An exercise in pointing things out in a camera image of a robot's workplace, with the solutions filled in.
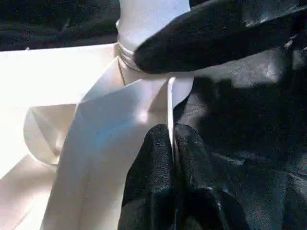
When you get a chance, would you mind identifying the white plastic table leg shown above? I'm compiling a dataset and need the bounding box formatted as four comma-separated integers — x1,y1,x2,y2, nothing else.
116,0,193,73

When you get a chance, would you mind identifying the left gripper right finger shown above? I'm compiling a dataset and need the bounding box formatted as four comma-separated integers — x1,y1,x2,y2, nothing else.
173,123,248,230

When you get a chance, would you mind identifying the white plastic table top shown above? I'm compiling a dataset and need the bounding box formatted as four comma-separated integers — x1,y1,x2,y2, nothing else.
0,42,195,230

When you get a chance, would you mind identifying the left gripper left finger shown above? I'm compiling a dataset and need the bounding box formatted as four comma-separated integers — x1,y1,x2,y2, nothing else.
120,123,175,230

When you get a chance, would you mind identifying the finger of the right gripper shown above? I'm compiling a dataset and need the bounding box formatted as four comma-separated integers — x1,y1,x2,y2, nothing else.
133,0,307,75

